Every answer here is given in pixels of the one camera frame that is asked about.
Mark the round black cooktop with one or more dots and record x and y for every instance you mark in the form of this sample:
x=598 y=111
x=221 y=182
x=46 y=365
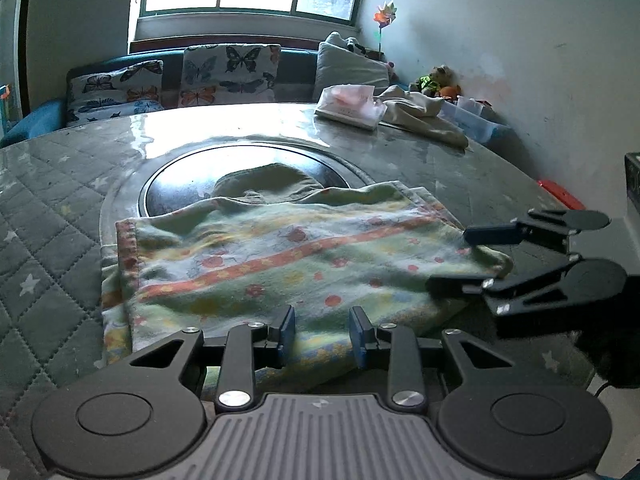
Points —
x=190 y=180

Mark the green patterned child's shirt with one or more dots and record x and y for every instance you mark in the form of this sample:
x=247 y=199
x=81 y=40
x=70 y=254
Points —
x=300 y=260

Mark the blue sofa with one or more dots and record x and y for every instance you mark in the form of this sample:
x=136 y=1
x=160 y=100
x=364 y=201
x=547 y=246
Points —
x=35 y=120

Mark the grey quilted star table cover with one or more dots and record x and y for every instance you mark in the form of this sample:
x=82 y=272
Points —
x=50 y=210

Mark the flat butterfly print cushion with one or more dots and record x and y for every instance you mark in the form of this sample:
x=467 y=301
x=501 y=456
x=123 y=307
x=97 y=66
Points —
x=120 y=112

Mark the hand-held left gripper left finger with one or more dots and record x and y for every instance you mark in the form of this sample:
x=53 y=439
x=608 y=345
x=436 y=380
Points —
x=287 y=332

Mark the grey pillow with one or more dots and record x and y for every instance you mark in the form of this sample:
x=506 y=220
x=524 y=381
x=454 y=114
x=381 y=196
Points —
x=350 y=70

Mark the small butterfly print cushion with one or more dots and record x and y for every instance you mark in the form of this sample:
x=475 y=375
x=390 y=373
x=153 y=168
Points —
x=115 y=80

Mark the colourful pinwheel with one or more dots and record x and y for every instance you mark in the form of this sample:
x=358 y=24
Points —
x=385 y=14

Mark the blue cabinet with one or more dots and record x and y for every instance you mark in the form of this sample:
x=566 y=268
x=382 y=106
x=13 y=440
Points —
x=4 y=115

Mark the cream garment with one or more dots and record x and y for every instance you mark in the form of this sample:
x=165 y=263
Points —
x=425 y=120

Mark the brown plush toy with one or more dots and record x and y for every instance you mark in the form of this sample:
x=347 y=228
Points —
x=435 y=77

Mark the large butterfly print cushion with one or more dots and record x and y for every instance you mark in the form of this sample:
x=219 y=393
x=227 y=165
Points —
x=230 y=75

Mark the folded pink garment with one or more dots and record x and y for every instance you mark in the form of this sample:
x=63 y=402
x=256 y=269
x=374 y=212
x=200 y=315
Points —
x=350 y=105

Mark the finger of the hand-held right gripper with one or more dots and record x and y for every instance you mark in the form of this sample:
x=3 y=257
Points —
x=550 y=280
x=492 y=235

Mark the clear plastic storage box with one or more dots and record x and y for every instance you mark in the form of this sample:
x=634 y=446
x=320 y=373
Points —
x=475 y=125

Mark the panda plush toy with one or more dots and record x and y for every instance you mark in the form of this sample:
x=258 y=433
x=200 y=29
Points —
x=355 y=46

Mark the red plastic object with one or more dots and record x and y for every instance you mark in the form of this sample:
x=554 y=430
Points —
x=560 y=192

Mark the orange toy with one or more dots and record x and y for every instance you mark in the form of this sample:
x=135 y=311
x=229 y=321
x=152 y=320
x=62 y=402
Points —
x=450 y=92

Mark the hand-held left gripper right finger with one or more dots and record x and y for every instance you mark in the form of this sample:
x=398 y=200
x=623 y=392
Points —
x=357 y=335

